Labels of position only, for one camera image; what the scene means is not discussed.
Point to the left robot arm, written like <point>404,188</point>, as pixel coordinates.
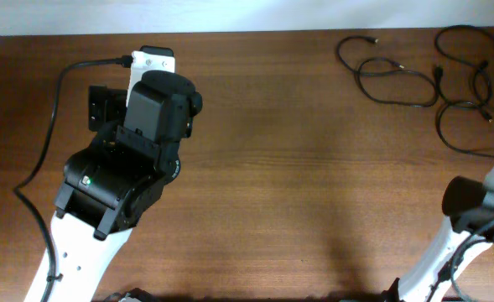
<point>108,185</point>

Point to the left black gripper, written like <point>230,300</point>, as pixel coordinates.
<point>111,106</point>

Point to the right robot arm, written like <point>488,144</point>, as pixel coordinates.
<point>467,229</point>

